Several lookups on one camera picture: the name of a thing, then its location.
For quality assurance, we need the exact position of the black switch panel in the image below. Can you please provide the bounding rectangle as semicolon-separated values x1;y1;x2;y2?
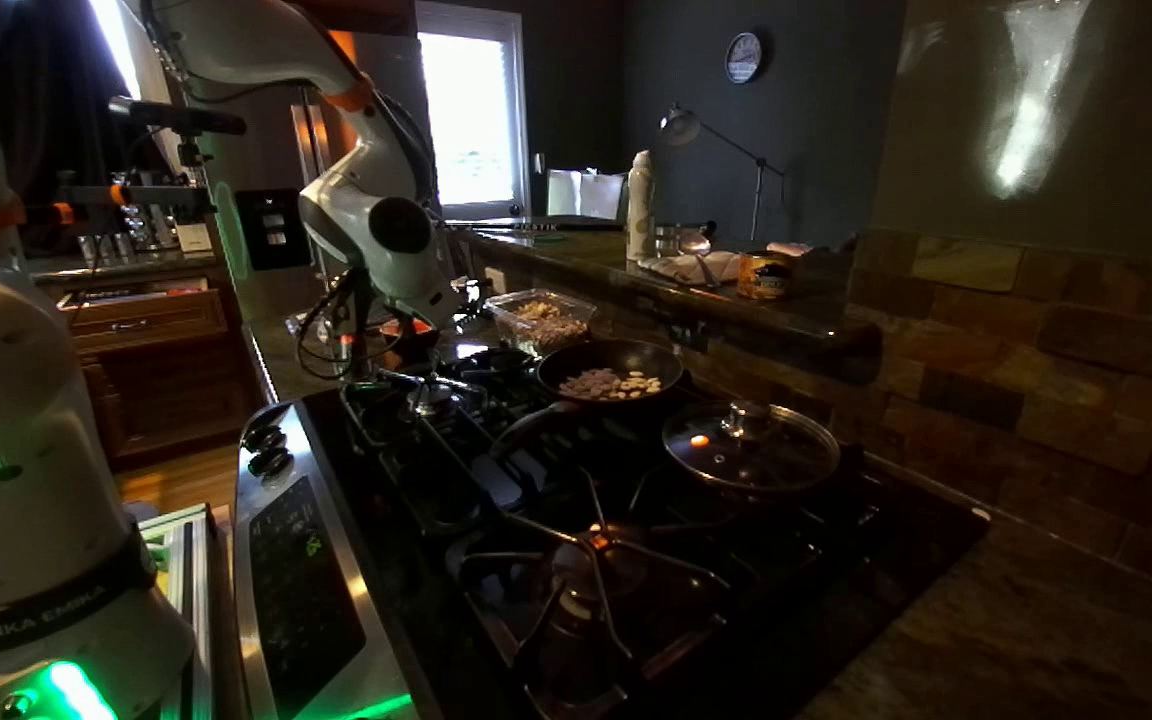
234;186;312;270

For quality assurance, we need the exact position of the black rod with orange clamp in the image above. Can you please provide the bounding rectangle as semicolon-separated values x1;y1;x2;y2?
48;177;213;226

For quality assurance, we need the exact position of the black frying pan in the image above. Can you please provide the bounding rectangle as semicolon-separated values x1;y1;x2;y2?
534;330;692;421

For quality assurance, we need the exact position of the white spray bottle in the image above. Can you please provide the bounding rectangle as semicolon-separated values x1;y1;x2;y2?
622;143;664;269

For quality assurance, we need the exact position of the black stove knob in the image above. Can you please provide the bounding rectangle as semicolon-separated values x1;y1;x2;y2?
241;396;291;445
250;434;300;481

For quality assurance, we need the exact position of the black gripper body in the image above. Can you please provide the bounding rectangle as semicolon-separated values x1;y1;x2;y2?
383;293;475;384

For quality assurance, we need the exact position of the grey folded cloth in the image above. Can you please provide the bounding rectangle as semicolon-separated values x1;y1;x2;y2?
637;242;749;293

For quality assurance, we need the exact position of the black gas stove top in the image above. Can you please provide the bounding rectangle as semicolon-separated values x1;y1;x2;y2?
228;335;992;720

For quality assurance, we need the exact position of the black desk lamp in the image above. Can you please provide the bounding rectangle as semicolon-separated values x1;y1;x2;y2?
654;104;806;257

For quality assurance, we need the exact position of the clear plastic container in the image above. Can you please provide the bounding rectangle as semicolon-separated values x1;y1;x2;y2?
485;285;604;358

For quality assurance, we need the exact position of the white food pieces heap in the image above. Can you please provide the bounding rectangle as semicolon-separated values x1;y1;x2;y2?
505;294;588;338
558;364;669;403

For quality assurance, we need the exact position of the round wall clock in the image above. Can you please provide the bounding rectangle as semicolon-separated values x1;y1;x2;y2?
726;28;769;86

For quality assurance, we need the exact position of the wooden drawer cabinet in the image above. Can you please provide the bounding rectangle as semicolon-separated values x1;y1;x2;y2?
31;257;267;465

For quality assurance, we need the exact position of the small lit screen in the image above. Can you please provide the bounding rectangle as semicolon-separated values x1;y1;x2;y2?
545;164;629;225

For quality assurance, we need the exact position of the bright window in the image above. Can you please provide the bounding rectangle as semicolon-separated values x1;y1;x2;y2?
413;0;537;225

